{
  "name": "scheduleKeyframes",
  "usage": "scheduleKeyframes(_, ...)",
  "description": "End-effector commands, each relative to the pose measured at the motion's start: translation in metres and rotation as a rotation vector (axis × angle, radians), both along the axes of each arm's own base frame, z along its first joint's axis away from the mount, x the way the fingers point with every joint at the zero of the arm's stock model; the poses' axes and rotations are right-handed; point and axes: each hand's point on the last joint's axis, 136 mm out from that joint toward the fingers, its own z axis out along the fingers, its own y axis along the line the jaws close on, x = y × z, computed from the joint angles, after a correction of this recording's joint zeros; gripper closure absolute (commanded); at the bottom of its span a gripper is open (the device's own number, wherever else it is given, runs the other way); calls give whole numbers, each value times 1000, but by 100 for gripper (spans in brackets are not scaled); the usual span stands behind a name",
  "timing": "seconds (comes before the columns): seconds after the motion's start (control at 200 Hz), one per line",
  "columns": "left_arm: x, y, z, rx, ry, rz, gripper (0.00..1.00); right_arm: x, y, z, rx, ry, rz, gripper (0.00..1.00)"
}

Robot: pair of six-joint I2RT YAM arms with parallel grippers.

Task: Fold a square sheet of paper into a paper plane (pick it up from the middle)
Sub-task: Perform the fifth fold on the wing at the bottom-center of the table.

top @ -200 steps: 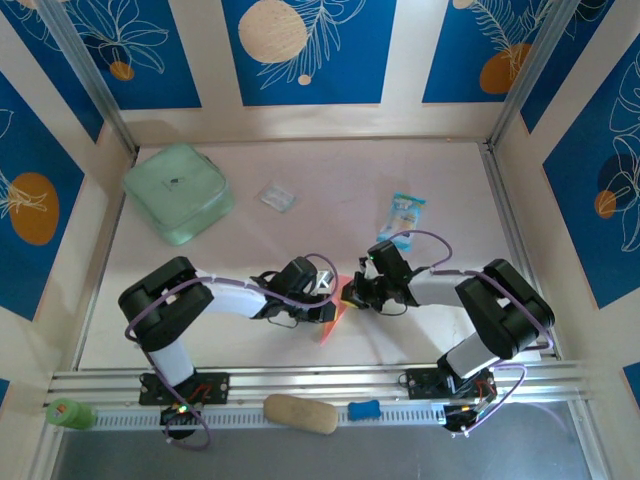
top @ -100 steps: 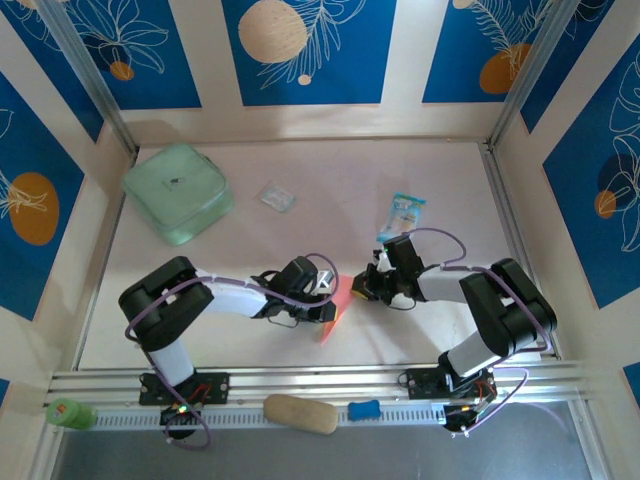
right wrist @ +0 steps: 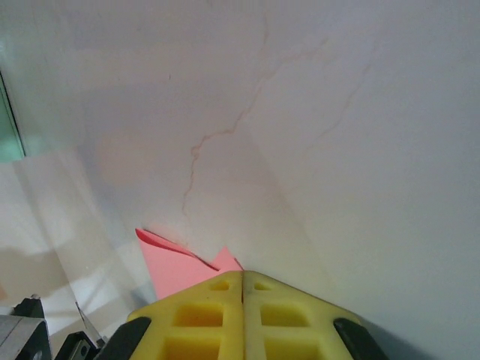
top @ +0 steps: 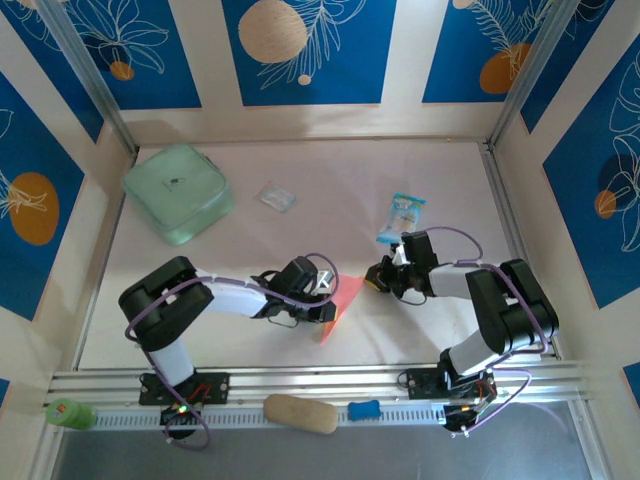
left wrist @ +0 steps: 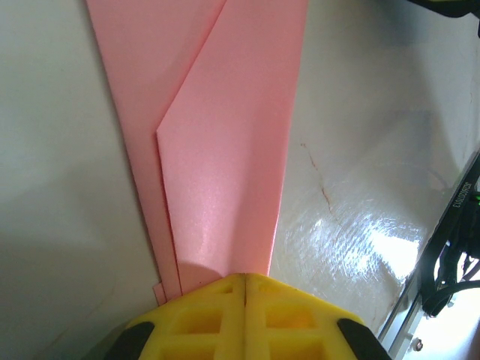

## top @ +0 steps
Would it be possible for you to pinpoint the pink paper sheet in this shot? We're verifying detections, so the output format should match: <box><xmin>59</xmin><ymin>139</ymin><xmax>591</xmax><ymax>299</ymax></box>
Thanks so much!
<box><xmin>315</xmin><ymin>274</ymin><xmax>365</xmax><ymax>346</ymax></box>

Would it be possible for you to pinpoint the pale green square container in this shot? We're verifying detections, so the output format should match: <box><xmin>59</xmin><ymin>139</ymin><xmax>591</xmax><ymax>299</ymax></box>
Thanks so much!
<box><xmin>122</xmin><ymin>142</ymin><xmax>235</xmax><ymax>248</ymax></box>

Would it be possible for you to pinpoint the light blue snack packet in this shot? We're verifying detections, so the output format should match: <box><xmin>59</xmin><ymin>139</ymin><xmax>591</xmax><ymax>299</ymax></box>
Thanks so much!
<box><xmin>375</xmin><ymin>192</ymin><xmax>427</xmax><ymax>246</ymax></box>

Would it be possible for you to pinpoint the small clear plastic packet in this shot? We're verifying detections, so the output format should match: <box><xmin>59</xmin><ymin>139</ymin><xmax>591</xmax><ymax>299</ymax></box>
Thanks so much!
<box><xmin>259</xmin><ymin>183</ymin><xmax>297</xmax><ymax>214</ymax></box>

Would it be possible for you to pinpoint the blue bone-shaped block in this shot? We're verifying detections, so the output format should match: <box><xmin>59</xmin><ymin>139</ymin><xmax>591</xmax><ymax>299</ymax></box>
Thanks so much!
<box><xmin>347</xmin><ymin>399</ymin><xmax>381</xmax><ymax>422</ymax></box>

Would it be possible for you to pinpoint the beige oval case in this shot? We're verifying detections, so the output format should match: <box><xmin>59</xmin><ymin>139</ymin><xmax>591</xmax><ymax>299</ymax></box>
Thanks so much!
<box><xmin>263</xmin><ymin>393</ymin><xmax>340</xmax><ymax>436</ymax></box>

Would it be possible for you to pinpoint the grey metal plate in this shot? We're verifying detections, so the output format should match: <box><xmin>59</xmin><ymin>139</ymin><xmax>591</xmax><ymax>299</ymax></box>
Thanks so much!
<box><xmin>49</xmin><ymin>399</ymin><xmax>596</xmax><ymax>480</ymax></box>

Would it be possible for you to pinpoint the small black controller board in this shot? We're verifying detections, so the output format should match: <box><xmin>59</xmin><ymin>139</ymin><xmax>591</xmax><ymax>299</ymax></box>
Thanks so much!
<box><xmin>159</xmin><ymin>403</ymin><xmax>194</xmax><ymax>427</ymax></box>
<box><xmin>442</xmin><ymin>402</ymin><xmax>484</xmax><ymax>434</ymax></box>

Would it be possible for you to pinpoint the green tape roll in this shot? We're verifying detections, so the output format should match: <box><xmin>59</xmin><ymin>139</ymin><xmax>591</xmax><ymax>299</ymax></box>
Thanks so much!
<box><xmin>44</xmin><ymin>397</ymin><xmax>99</xmax><ymax>431</ymax></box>

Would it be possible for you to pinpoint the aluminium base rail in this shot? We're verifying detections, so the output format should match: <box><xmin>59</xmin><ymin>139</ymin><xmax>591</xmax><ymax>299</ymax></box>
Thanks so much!
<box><xmin>47</xmin><ymin>358</ymin><xmax>594</xmax><ymax>404</ymax></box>

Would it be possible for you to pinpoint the aluminium side rail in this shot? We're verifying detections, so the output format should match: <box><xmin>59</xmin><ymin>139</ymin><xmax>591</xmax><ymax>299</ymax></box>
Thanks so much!
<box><xmin>482</xmin><ymin>144</ymin><xmax>559</xmax><ymax>361</ymax></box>

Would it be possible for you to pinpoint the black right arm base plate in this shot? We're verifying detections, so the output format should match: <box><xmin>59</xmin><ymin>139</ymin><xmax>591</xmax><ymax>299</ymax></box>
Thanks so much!
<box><xmin>405</xmin><ymin>367</ymin><xmax>496</xmax><ymax>401</ymax></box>

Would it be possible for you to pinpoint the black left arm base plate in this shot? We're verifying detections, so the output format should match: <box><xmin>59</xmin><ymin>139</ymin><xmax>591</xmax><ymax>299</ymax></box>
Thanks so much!
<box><xmin>138</xmin><ymin>372</ymin><xmax>231</xmax><ymax>406</ymax></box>

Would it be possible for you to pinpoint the slotted grey cable duct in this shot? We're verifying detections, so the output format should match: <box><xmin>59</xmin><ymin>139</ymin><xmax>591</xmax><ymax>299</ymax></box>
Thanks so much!
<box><xmin>92</xmin><ymin>402</ymin><xmax>449</xmax><ymax>432</ymax></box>

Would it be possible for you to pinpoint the aluminium frame post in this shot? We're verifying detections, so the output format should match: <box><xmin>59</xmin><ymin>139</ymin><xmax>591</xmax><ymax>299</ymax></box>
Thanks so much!
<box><xmin>487</xmin><ymin>0</ymin><xmax>576</xmax><ymax>151</ymax></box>
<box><xmin>37</xmin><ymin>0</ymin><xmax>140</xmax><ymax>156</ymax></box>

